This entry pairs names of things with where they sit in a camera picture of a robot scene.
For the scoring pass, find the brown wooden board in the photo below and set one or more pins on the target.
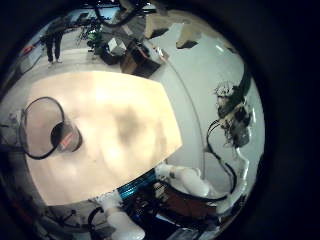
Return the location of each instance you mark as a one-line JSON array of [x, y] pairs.
[[186, 202]]

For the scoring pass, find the blue table edge strip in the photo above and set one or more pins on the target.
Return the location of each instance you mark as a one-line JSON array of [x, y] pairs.
[[134, 188]]

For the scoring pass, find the person in dark clothes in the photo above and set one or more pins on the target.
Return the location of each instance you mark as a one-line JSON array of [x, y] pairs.
[[53, 40]]

